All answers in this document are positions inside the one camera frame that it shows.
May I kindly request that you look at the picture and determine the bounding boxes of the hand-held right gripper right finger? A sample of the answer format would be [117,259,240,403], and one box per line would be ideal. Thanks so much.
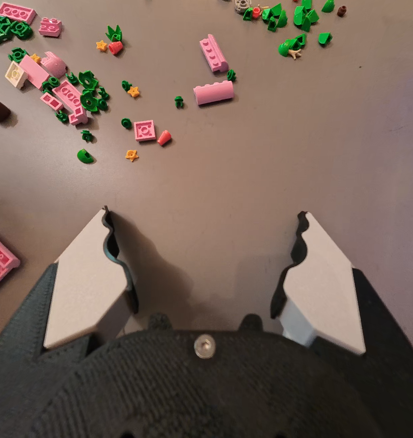
[269,210,367,355]

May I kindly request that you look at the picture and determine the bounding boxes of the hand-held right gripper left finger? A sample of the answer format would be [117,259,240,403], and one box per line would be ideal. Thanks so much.
[42,204,138,349]

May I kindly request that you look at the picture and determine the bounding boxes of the scattered green plant pieces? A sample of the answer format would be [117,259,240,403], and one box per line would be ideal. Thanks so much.
[0,17,237,163]

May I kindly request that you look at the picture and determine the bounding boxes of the pink curved long brick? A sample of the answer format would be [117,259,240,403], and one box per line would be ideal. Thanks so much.
[199,33,230,73]
[193,79,234,106]

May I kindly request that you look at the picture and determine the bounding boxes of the white square tile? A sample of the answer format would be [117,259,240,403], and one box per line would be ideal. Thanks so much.
[4,61,29,89]

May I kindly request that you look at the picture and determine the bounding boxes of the cluster of green leaf pieces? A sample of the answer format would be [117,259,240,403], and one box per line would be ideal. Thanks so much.
[241,0,334,60]

